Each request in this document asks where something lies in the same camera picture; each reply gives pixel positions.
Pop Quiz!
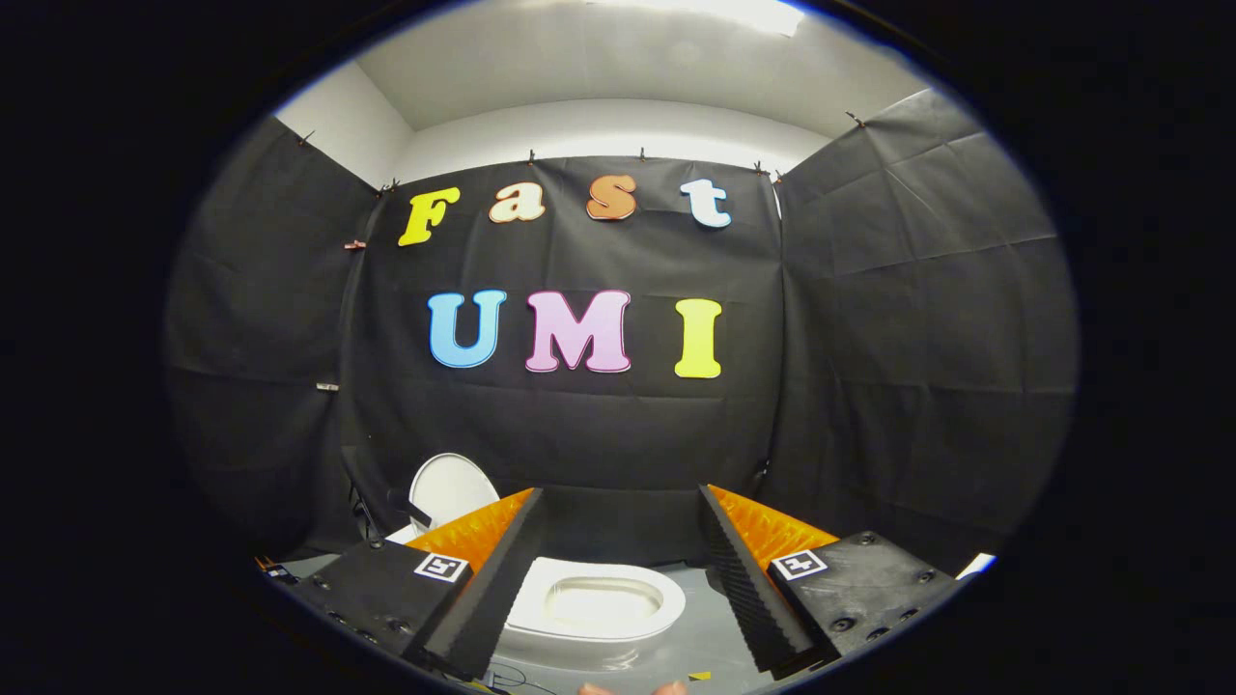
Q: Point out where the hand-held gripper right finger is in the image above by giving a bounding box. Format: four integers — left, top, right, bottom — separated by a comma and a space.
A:
697, 483, 969, 679

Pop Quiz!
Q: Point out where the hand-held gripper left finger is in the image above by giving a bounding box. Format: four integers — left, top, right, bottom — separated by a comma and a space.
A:
278, 487, 545, 682

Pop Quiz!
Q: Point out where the white toilet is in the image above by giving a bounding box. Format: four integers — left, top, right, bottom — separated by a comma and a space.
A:
384, 521, 688, 673

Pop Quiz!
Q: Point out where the black backdrop cloth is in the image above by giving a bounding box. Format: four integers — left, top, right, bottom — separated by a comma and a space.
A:
162, 89, 1080, 583

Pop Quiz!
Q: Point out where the thin black floor cable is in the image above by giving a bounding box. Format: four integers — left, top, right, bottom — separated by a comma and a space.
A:
481, 661, 544, 694

